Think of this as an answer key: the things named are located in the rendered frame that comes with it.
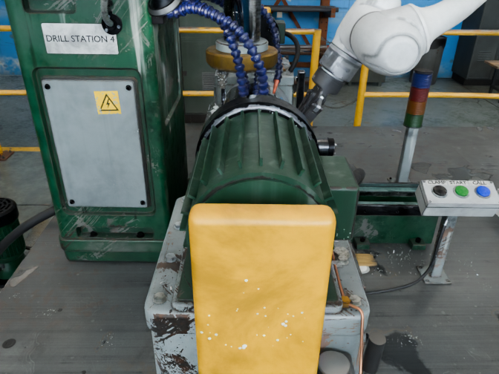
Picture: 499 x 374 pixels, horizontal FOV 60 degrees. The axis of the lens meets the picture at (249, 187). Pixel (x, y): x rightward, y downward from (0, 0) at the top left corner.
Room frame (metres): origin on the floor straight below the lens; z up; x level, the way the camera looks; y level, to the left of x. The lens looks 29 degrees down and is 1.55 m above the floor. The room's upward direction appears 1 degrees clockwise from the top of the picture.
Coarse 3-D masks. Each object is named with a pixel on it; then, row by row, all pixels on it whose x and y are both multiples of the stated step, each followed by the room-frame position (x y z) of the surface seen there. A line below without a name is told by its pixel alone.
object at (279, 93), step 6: (252, 78) 1.49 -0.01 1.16; (252, 84) 1.41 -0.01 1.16; (270, 84) 1.45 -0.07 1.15; (234, 90) 1.42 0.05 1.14; (252, 90) 1.34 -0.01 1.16; (270, 90) 1.37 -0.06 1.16; (276, 90) 1.42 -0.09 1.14; (228, 96) 1.39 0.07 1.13; (234, 96) 1.33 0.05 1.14; (240, 96) 1.32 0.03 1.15; (276, 96) 1.33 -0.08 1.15; (282, 96) 1.39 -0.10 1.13
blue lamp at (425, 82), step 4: (416, 76) 1.40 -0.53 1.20; (420, 76) 1.38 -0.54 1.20; (424, 76) 1.38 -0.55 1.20; (428, 76) 1.38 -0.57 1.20; (412, 80) 1.41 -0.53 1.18; (416, 80) 1.39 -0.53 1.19; (420, 80) 1.38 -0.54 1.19; (424, 80) 1.38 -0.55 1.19; (428, 80) 1.38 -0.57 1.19; (412, 84) 1.40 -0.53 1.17; (416, 84) 1.39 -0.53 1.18; (420, 84) 1.38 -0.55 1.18; (424, 84) 1.38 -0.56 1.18; (428, 84) 1.39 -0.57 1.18; (424, 88) 1.38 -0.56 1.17
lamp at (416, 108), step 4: (408, 100) 1.41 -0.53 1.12; (408, 104) 1.41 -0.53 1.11; (412, 104) 1.39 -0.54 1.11; (416, 104) 1.38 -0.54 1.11; (420, 104) 1.38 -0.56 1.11; (424, 104) 1.38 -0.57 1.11; (408, 108) 1.40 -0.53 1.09; (412, 108) 1.39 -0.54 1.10; (416, 108) 1.38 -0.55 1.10; (420, 108) 1.38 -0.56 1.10; (424, 108) 1.39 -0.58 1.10; (408, 112) 1.40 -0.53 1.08; (412, 112) 1.39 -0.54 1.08; (416, 112) 1.38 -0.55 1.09; (420, 112) 1.38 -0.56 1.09; (424, 112) 1.39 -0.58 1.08
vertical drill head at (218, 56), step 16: (224, 0) 1.09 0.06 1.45; (240, 0) 1.07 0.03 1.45; (256, 0) 1.08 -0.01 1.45; (240, 16) 1.06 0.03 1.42; (256, 16) 1.08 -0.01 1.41; (256, 32) 1.08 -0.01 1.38; (208, 48) 1.11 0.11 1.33; (224, 48) 1.06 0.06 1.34; (240, 48) 1.04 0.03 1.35; (272, 48) 1.12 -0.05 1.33; (224, 64) 1.03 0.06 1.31; (272, 64) 1.06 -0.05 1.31; (224, 80) 1.06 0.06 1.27; (256, 80) 1.07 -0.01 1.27; (224, 96) 1.15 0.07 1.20
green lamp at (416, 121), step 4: (408, 116) 1.39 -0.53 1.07; (412, 116) 1.39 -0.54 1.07; (416, 116) 1.38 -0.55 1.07; (420, 116) 1.38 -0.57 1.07; (404, 120) 1.42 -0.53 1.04; (408, 120) 1.39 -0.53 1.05; (412, 120) 1.38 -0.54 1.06; (416, 120) 1.38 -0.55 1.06; (420, 120) 1.38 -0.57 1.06; (404, 124) 1.41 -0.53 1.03; (408, 124) 1.39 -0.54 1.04; (412, 124) 1.38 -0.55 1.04; (416, 124) 1.38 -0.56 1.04; (420, 124) 1.39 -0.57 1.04
